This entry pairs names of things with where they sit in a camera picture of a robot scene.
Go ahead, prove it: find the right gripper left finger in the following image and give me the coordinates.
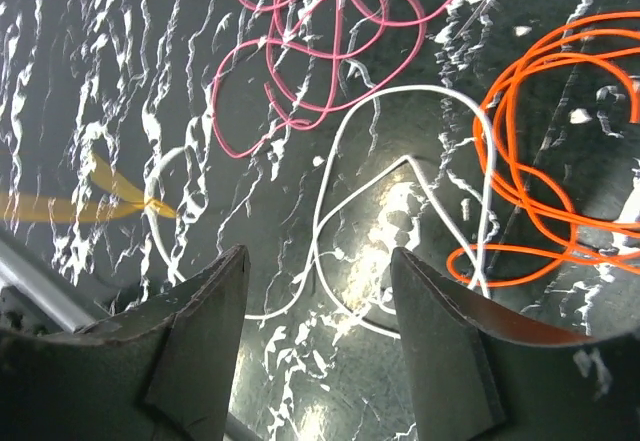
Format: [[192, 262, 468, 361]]
[[1, 245, 250, 440]]

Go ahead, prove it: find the white cable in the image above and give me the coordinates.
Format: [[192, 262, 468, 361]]
[[143, 84, 499, 340]]

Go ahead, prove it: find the yellow cable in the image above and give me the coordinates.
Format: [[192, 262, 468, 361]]
[[0, 150, 179, 225]]

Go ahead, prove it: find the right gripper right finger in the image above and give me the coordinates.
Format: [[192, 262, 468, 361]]
[[390, 248, 639, 440]]

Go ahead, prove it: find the orange cable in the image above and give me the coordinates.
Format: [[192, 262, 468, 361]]
[[446, 9, 640, 290]]

